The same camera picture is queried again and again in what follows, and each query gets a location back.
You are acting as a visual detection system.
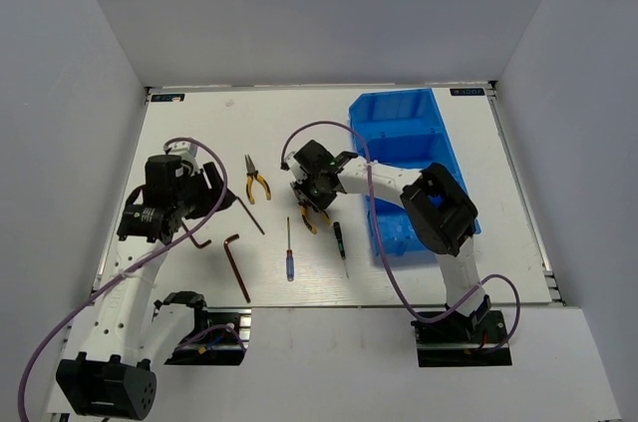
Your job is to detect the yellow needle-nose pliers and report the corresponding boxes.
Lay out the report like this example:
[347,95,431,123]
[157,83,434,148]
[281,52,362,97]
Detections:
[244,155,272,205]
[300,205,333,234]

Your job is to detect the black green precision screwdriver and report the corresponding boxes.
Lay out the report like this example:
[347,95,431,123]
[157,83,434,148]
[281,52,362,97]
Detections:
[332,221,349,277]

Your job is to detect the blue handled screwdriver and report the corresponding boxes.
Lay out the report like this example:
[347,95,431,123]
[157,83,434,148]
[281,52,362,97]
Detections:
[286,217,294,281]

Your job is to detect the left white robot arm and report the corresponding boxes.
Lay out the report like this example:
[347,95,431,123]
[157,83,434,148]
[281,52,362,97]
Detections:
[56,150,233,421]

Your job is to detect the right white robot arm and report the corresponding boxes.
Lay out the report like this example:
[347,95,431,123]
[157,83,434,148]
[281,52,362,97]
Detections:
[282,140,491,341]

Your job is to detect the thin dark hex key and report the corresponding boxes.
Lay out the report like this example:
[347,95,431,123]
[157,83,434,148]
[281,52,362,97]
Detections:
[234,196,265,235]

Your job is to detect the large red hex key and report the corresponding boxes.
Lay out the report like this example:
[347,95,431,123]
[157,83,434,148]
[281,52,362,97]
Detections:
[223,233,251,304]

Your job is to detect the left red hex key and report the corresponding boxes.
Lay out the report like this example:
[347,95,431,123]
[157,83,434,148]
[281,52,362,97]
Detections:
[180,219,212,249]

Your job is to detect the left table corner label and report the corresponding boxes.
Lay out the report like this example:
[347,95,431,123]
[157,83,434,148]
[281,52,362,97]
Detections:
[151,93,185,103]

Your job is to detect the table corner label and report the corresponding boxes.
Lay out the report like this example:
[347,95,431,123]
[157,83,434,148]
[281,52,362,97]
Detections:
[151,93,185,103]
[450,88,485,97]

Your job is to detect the blue plastic compartment bin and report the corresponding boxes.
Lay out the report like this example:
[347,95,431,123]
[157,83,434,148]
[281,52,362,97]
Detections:
[346,87,482,257]

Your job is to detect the right table corner label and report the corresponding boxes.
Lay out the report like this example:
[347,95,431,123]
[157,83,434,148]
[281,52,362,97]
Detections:
[450,88,485,97]

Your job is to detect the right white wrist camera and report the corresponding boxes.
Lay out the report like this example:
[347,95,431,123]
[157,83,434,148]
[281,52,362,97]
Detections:
[280,152,310,200]

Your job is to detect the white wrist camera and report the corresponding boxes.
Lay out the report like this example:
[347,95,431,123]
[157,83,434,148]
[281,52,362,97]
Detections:
[280,152,310,200]
[162,141,199,176]

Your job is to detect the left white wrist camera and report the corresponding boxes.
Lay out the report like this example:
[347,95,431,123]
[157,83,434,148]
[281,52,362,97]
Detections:
[162,141,199,176]

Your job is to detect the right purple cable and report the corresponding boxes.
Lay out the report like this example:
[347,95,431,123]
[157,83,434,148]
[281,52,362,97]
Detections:
[279,121,521,355]

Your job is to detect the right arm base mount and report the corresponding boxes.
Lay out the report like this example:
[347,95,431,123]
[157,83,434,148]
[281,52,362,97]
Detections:
[411,310,512,368]

